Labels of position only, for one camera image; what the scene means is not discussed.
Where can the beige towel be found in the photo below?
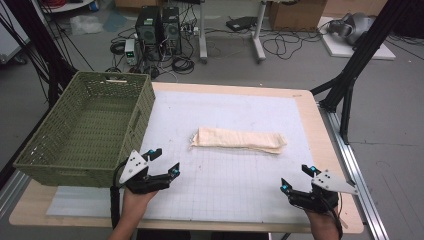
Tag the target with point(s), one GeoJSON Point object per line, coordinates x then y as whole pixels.
{"type": "Point", "coordinates": [236, 138]}

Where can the person's right hand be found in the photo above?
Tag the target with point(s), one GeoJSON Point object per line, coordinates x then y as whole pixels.
{"type": "Point", "coordinates": [319, 218]}

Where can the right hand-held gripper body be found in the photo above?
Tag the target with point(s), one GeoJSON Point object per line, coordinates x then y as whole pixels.
{"type": "Point", "coordinates": [328, 184]}

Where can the clear plastic bag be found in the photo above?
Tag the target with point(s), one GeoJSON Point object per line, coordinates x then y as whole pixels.
{"type": "Point", "coordinates": [86, 25]}

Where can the black computer tower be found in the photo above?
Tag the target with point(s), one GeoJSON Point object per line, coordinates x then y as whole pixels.
{"type": "Point", "coordinates": [171, 30]}
{"type": "Point", "coordinates": [148, 30]}

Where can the white floor board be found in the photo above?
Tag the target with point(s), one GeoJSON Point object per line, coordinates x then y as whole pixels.
{"type": "Point", "coordinates": [340, 50]}

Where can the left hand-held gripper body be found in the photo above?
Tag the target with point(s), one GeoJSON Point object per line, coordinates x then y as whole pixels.
{"type": "Point", "coordinates": [132, 167]}

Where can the grey helmet-shaped device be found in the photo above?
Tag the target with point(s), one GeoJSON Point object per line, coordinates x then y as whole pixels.
{"type": "Point", "coordinates": [355, 26]}

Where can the wooden table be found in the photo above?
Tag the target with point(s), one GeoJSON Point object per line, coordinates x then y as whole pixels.
{"type": "Point", "coordinates": [321, 133]}

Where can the small grey power supply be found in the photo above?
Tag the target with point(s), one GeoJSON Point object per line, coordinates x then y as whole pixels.
{"type": "Point", "coordinates": [130, 51]}

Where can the green woven plastic basket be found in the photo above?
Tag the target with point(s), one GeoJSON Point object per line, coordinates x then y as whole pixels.
{"type": "Point", "coordinates": [93, 126]}

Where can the white grid mat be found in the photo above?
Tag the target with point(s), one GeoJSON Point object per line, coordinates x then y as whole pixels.
{"type": "Point", "coordinates": [216, 110]}

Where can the large cardboard box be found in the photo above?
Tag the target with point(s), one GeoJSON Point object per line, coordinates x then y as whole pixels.
{"type": "Point", "coordinates": [296, 15]}

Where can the white desk frame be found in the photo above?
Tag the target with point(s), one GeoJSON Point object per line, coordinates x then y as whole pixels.
{"type": "Point", "coordinates": [258, 40]}

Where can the black metal stand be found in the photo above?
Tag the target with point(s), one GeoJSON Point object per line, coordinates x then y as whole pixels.
{"type": "Point", "coordinates": [40, 43]}
{"type": "Point", "coordinates": [363, 50]}

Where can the person's left hand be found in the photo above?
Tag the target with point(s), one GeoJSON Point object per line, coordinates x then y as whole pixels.
{"type": "Point", "coordinates": [137, 201]}

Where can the aluminium rail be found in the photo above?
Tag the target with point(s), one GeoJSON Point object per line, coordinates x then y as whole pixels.
{"type": "Point", "coordinates": [11, 193]}
{"type": "Point", "coordinates": [358, 176]}

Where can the flat black device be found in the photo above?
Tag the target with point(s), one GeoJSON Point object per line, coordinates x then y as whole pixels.
{"type": "Point", "coordinates": [240, 23]}

